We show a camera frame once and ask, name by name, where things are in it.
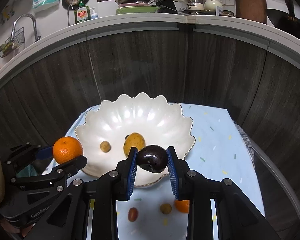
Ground chrome kitchen faucet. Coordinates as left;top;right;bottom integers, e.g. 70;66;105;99
10;13;41;43

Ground cream ceramic pot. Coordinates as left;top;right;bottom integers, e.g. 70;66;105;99
204;0;223;11

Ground white scalloped ceramic bowl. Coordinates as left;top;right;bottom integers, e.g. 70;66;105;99
75;92;196;177

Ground wire sink caddy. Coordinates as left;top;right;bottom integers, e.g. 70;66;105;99
0;27;25;58

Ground large orange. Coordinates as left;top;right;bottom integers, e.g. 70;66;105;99
52;137;83;164

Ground green and pink plates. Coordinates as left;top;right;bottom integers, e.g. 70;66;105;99
116;3;160;15

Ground white kettle with lid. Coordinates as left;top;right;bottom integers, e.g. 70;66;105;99
173;0;204;11

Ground dark purple plum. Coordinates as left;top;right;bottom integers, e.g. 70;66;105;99
136;145;168;173

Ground light blue tablecloth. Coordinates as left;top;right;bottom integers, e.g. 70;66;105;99
41;102;266;240

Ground black wok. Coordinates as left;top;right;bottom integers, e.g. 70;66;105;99
267;0;300;39

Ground green dish soap bottle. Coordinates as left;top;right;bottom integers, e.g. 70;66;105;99
75;0;91;24

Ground red grape lower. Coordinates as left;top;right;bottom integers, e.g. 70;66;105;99
128;207;139;222

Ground wooden cutting board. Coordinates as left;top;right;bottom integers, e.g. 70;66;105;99
235;0;267;24

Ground small orange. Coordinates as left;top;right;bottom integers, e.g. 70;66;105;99
174;199;190;213

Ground yellow mango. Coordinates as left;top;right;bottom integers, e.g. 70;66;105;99
123;132;146;157

